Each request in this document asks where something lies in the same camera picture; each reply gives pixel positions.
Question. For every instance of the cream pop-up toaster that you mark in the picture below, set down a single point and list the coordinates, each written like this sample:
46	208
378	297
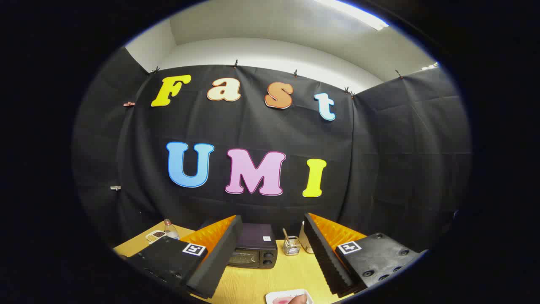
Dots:
303	240

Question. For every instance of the wooden spoon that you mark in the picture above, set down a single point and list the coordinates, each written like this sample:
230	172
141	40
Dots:
285	234

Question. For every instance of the white square plate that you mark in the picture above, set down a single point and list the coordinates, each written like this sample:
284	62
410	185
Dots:
278	294

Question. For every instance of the black toaster oven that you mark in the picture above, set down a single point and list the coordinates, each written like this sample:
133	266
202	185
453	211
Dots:
255	236

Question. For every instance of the clear plastic water bottle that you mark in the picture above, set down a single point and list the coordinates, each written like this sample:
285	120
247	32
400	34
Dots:
171	230

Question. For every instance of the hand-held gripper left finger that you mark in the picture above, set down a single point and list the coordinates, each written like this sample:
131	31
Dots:
219	257

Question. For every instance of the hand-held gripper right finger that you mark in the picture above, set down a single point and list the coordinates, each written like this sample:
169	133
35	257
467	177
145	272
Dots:
322	253

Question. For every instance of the pink round food slice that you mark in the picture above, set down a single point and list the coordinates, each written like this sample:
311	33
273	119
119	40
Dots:
282	301

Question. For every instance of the small white snack dish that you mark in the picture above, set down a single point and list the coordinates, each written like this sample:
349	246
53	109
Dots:
155	235

